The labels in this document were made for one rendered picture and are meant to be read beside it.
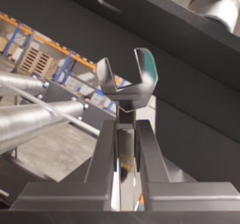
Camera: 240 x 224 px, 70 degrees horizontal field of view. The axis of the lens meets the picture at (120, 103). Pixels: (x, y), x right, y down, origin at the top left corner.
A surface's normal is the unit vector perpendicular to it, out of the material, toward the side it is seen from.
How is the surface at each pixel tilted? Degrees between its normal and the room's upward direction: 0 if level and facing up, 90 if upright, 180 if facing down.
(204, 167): 90
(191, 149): 90
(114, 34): 90
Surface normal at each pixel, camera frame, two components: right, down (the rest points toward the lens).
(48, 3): -0.03, 0.04
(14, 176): 0.48, -0.87
